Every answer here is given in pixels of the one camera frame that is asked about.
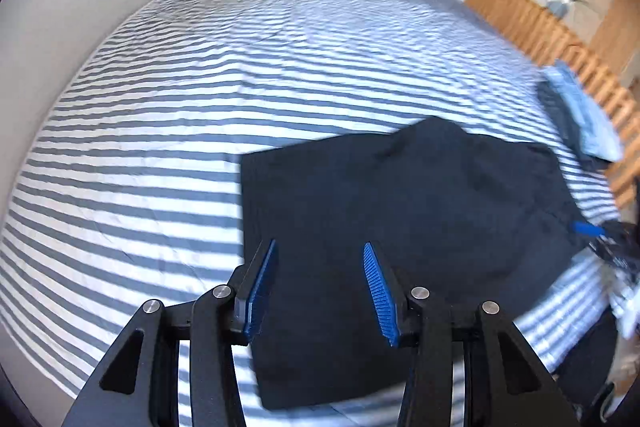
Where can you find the light wooden panel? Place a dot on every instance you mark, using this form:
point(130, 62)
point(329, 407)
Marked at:
point(617, 37)

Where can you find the blue white striped blanket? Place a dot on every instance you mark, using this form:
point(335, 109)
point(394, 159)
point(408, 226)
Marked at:
point(200, 82)

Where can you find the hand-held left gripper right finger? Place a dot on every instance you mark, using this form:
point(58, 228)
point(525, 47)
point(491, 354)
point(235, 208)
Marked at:
point(380, 292)

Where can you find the person's dark clothing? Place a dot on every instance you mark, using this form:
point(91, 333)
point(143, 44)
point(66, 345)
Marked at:
point(590, 357)

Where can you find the person's right hand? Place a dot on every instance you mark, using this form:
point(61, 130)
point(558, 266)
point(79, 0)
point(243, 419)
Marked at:
point(627, 302)

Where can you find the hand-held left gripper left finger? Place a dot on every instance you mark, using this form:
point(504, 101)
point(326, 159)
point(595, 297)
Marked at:
point(260, 287)

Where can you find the light blue pants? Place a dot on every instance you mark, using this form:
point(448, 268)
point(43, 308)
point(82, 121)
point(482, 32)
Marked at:
point(585, 117)

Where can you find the wooden slatted headboard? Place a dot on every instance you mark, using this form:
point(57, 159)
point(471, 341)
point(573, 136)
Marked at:
point(530, 22)

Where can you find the black pants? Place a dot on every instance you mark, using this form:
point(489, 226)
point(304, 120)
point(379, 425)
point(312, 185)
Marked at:
point(400, 207)

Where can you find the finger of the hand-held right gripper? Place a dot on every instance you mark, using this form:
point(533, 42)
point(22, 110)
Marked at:
point(590, 230)

